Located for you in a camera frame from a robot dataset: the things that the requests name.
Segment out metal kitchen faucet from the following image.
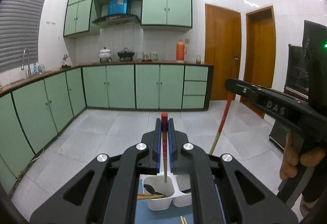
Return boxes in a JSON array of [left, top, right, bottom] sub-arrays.
[[22, 48, 31, 77]]

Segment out green cabinet drawer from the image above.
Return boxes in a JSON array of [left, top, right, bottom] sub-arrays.
[[184, 65, 208, 82], [182, 96, 206, 109], [183, 81, 207, 96]]

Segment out white floor cable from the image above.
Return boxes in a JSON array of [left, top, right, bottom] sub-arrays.
[[31, 147, 45, 163]]

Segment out plain wooden door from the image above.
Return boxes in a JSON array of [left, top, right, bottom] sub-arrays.
[[241, 5, 277, 119]]

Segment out black range hood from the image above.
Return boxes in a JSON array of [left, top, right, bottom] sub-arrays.
[[92, 14, 140, 27]]

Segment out shiny blue box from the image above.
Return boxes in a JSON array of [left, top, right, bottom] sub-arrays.
[[108, 0, 129, 15]]

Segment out green wall cabinet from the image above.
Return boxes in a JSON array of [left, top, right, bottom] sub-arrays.
[[140, 0, 193, 33], [63, 0, 100, 38]]

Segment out green base cabinets with countertop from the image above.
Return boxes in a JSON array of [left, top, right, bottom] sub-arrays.
[[0, 62, 214, 196]]

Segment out black glass-front cabinet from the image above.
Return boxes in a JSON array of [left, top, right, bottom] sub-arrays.
[[269, 44, 311, 149]]

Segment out wooden door with handle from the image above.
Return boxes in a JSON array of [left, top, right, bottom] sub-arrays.
[[205, 4, 242, 101]]

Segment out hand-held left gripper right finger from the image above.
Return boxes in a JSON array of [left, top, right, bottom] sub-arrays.
[[167, 118, 298, 224]]

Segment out orange thermos flask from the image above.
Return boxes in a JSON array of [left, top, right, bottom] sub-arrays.
[[176, 39, 188, 63]]

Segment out blue table mat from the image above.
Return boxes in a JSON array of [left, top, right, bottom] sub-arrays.
[[135, 198, 195, 224]]

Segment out white cooking pot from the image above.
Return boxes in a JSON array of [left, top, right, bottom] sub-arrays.
[[99, 47, 112, 59]]

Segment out person's right forearm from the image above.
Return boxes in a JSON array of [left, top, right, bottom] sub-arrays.
[[301, 164, 327, 214]]

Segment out black wok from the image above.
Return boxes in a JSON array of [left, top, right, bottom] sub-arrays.
[[118, 47, 135, 58]]

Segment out person's right hand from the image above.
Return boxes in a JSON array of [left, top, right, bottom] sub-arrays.
[[279, 131, 327, 181]]

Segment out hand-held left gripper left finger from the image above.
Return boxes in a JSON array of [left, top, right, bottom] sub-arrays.
[[30, 118, 164, 224]]

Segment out white two-compartment utensil holder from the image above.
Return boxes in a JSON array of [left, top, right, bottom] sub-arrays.
[[140, 173, 193, 212]]

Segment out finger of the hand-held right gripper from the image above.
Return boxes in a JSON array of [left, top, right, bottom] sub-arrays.
[[224, 78, 266, 110]]

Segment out grey window blind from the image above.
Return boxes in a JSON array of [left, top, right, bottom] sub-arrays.
[[0, 0, 51, 73]]

